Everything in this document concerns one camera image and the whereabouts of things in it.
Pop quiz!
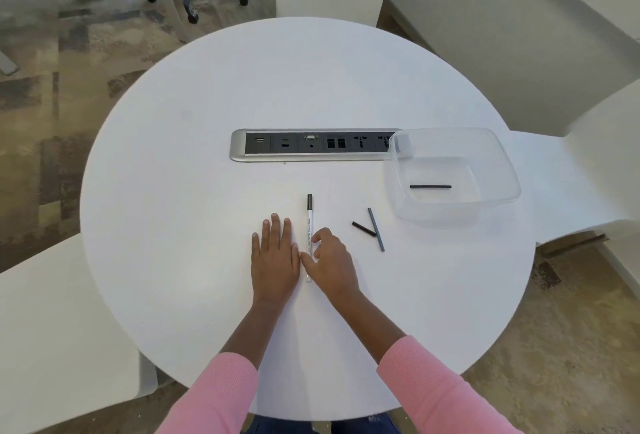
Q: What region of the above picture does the person's left hand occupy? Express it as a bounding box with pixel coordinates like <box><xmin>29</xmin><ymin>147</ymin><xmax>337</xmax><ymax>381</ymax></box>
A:
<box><xmin>251</xmin><ymin>213</ymin><xmax>301</xmax><ymax>307</ymax></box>

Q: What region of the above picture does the person's right hand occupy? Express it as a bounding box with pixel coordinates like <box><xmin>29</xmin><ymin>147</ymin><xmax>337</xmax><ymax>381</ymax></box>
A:
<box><xmin>299</xmin><ymin>227</ymin><xmax>362</xmax><ymax>302</ymax></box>

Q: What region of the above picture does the white marker with black cap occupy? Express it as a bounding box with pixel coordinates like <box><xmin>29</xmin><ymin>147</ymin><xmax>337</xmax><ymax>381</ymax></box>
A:
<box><xmin>305</xmin><ymin>193</ymin><xmax>315</xmax><ymax>283</ymax></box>

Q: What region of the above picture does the grey refill stick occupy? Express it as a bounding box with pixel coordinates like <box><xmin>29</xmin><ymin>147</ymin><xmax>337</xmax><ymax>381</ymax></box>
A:
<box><xmin>367</xmin><ymin>207</ymin><xmax>386</xmax><ymax>253</ymax></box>

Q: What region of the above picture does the person's left forearm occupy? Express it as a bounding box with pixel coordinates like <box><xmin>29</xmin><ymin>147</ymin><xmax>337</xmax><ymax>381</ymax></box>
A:
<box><xmin>155</xmin><ymin>298</ymin><xmax>286</xmax><ymax>434</ymax></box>

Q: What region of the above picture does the person's right forearm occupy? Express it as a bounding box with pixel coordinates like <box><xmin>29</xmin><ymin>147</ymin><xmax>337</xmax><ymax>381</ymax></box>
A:
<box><xmin>339</xmin><ymin>293</ymin><xmax>526</xmax><ymax>434</ymax></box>

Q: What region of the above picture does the silver table socket panel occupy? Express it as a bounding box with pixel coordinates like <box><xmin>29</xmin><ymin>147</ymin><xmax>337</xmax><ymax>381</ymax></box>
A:
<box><xmin>229</xmin><ymin>128</ymin><xmax>405</xmax><ymax>163</ymax></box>

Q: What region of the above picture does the clear plastic container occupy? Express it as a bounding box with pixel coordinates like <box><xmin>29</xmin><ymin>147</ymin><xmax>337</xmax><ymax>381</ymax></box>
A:
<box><xmin>383</xmin><ymin>127</ymin><xmax>523</xmax><ymax>222</ymax></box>

